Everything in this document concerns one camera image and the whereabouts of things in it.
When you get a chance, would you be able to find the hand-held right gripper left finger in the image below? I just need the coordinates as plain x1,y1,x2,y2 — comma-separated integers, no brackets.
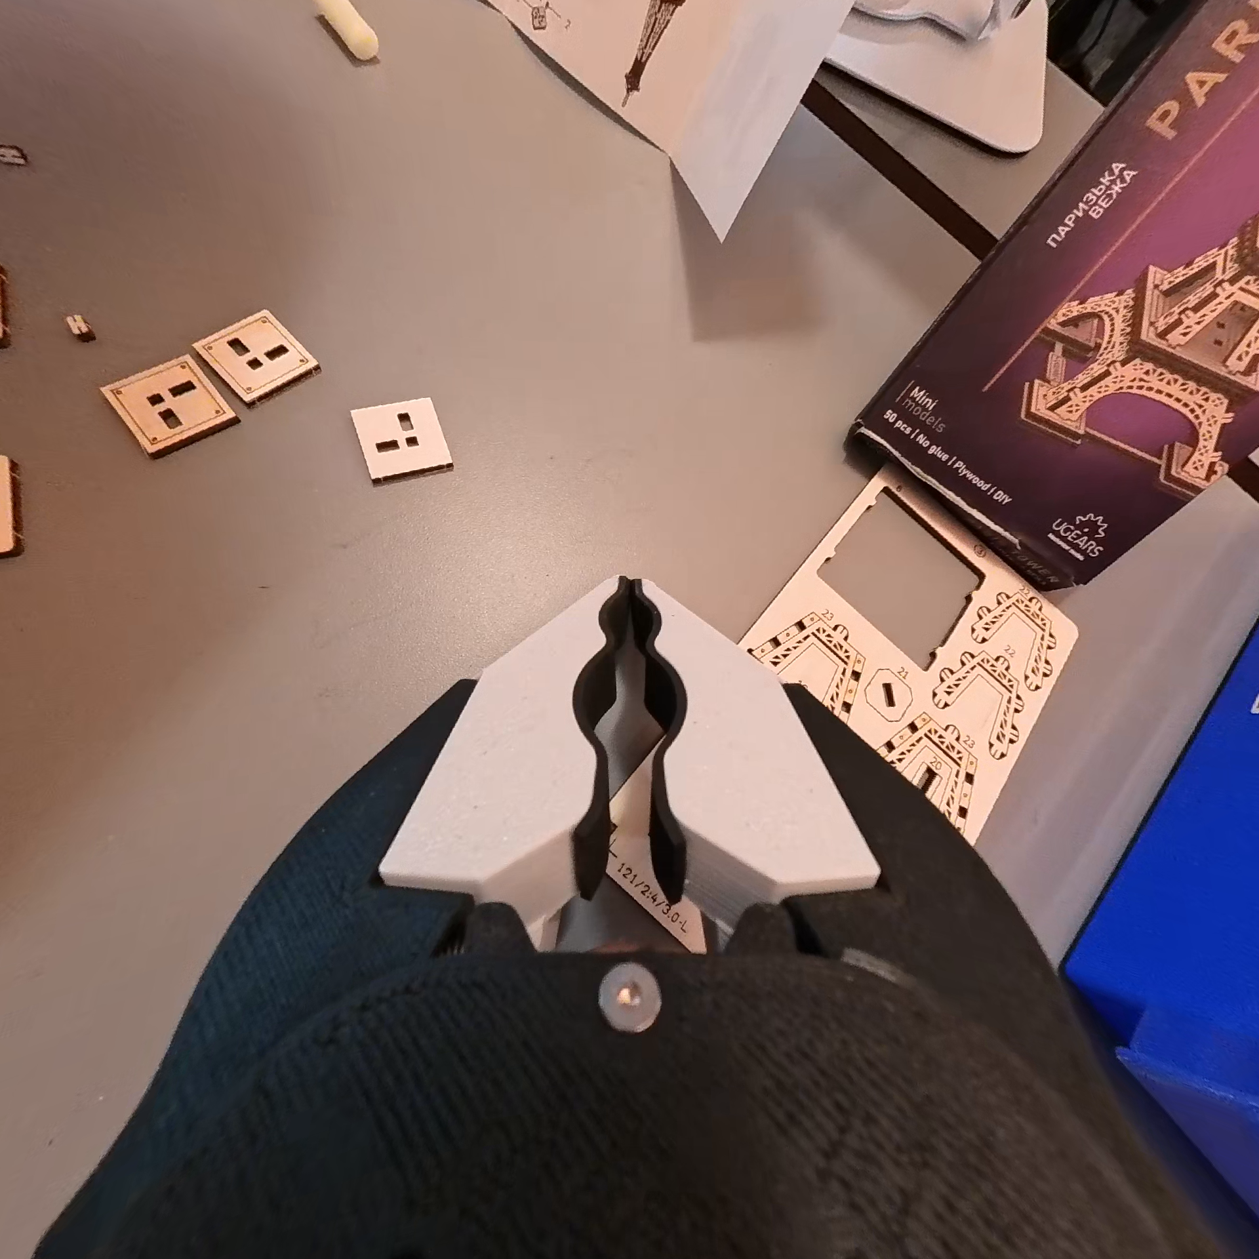
377,576,632,952

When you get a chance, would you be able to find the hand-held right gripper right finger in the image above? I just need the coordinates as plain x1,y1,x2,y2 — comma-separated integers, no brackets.
632,581,881,948

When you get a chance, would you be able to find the wooden tower parts sheet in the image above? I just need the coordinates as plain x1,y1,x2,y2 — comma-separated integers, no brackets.
603,462,1080,954

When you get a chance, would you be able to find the slotted wooden square piece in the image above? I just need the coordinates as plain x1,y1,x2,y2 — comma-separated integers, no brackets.
350,396,455,483

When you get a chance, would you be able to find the wooden linked squares piece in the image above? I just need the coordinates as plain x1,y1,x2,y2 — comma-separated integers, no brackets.
0,266,22,561

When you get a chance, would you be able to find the blue bin with white tag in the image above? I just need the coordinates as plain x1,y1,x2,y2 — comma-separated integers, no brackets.
1062,630,1259,1259

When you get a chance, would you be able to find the bordered wooden square tile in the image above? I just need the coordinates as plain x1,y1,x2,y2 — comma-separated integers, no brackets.
193,309,320,405
100,357,239,459

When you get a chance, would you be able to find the dark puzzle box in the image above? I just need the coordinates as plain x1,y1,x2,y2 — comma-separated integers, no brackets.
848,0,1259,593

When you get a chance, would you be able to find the paper instruction sheet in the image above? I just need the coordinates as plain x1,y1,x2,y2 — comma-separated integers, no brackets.
486,0,857,242

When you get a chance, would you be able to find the white poster stand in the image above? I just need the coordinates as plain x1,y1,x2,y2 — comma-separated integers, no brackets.
824,0,1045,157

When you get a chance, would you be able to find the white plastic peg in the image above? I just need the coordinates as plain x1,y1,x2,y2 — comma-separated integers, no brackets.
314,0,378,64

